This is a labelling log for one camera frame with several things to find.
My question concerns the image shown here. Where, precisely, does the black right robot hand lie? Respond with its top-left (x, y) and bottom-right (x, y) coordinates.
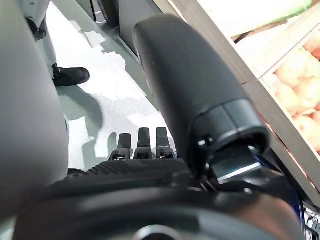
top-left (12, 13), bottom-right (305, 240)

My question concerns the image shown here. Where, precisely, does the light wooden display stand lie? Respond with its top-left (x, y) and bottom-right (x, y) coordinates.
top-left (152, 0), bottom-right (320, 209)

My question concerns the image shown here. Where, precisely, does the pale orange round fruit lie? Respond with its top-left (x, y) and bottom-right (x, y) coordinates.
top-left (292, 113), bottom-right (320, 156)
top-left (273, 48), bottom-right (316, 87)
top-left (293, 75), bottom-right (320, 114)
top-left (274, 83), bottom-right (301, 117)
top-left (302, 31), bottom-right (320, 54)

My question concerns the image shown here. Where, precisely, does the black shoe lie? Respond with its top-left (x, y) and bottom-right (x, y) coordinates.
top-left (51, 63), bottom-right (91, 88)

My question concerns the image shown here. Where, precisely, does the silver robot lower leg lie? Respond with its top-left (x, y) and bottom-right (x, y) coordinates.
top-left (24, 0), bottom-right (59, 69)

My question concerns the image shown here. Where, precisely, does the metal wire basket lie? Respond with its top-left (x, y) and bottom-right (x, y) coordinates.
top-left (303, 201), bottom-right (320, 240)

